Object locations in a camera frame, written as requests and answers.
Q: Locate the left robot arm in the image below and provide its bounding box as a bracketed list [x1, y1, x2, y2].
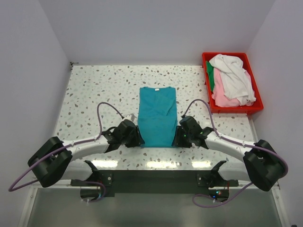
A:
[27, 119, 145, 188]

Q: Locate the pink t shirt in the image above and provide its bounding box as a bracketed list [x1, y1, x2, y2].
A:
[212, 68, 240, 107]

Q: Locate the red plastic bin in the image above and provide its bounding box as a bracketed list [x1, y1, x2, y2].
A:
[202, 52, 264, 115]

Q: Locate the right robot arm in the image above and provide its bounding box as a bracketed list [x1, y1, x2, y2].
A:
[172, 116, 288, 192]

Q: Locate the teal t shirt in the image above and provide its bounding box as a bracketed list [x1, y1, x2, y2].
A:
[138, 87, 177, 148]

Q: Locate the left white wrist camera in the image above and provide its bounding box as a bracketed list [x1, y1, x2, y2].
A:
[124, 113, 137, 122]

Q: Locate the white t shirt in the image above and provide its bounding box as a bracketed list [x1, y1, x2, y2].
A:
[209, 54, 256, 106]

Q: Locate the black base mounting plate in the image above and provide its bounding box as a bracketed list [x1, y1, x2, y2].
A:
[71, 170, 239, 199]

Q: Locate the green t shirt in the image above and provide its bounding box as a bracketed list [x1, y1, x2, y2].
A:
[206, 61, 215, 92]

